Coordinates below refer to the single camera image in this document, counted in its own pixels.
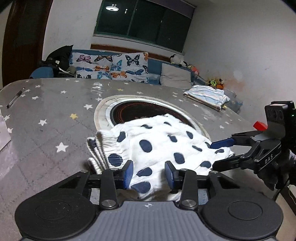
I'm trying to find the black pen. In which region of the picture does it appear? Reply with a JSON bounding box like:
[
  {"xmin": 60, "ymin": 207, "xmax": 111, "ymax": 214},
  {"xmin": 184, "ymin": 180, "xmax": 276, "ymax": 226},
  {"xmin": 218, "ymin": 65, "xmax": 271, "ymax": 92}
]
[{"xmin": 6, "ymin": 87, "xmax": 25, "ymax": 108}]

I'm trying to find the round black induction cooker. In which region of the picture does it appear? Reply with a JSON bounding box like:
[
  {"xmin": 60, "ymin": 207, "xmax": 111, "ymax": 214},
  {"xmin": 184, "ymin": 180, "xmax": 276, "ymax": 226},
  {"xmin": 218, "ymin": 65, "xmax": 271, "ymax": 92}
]
[{"xmin": 94, "ymin": 95, "xmax": 210, "ymax": 139}]

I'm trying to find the grey star tablecloth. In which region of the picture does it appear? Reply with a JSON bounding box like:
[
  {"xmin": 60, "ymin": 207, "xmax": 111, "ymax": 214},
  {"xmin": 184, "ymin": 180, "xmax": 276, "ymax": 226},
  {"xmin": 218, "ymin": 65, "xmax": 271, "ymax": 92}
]
[{"xmin": 1, "ymin": 79, "xmax": 252, "ymax": 240}]

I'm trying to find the black white plush toy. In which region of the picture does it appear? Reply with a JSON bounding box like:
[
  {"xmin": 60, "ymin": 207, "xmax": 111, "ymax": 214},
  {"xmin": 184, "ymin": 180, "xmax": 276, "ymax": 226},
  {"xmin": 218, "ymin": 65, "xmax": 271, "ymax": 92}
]
[{"xmin": 170, "ymin": 54, "xmax": 187, "ymax": 68}]

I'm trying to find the dark wooden door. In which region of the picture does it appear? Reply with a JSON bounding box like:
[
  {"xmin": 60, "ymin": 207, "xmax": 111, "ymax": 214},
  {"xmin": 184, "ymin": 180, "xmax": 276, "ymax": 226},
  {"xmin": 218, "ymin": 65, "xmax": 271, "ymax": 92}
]
[{"xmin": 2, "ymin": 0, "xmax": 53, "ymax": 86}]

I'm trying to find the butterfly print pillow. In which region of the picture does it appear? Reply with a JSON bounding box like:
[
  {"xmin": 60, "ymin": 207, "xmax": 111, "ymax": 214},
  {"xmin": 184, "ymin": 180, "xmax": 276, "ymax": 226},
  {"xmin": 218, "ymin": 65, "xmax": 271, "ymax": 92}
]
[{"xmin": 70, "ymin": 52, "xmax": 149, "ymax": 83}]

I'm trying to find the white navy polka dot garment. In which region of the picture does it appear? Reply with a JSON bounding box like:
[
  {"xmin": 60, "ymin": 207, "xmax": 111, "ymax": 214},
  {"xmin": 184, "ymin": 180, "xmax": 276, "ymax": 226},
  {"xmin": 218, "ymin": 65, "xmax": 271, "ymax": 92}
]
[{"xmin": 86, "ymin": 114, "xmax": 234, "ymax": 201}]

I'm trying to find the folded blue striped cloth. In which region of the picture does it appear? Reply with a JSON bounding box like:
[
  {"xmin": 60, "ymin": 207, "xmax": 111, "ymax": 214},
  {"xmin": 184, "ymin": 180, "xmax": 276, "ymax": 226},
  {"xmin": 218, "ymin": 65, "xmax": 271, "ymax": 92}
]
[{"xmin": 183, "ymin": 85, "xmax": 230, "ymax": 111}]

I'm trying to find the dark window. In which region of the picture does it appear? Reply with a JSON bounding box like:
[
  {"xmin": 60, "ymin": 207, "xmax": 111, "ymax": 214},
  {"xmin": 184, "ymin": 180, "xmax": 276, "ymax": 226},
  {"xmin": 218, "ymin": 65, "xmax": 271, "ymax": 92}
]
[{"xmin": 94, "ymin": 0, "xmax": 195, "ymax": 52}]

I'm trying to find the grey cushion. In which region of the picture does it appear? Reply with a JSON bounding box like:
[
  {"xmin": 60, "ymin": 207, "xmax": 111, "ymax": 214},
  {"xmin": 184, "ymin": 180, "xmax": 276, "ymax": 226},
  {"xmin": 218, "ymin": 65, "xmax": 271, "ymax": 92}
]
[{"xmin": 159, "ymin": 63, "xmax": 192, "ymax": 90}]

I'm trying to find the blue sofa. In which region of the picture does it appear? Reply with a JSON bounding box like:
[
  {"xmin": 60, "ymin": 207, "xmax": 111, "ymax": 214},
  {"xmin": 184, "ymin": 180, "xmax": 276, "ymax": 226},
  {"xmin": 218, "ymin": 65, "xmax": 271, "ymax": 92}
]
[{"xmin": 30, "ymin": 50, "xmax": 205, "ymax": 88}]

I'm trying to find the colourful toy pile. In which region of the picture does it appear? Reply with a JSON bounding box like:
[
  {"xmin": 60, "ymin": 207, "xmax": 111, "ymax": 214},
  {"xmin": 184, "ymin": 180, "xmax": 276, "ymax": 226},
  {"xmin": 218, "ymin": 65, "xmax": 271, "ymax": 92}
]
[{"xmin": 184, "ymin": 63, "xmax": 225, "ymax": 90}]

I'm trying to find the black bag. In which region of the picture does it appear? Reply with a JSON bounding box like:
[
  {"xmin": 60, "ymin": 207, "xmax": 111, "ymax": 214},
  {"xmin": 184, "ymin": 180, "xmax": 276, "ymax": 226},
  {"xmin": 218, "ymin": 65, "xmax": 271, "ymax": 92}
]
[{"xmin": 40, "ymin": 45, "xmax": 77, "ymax": 78}]

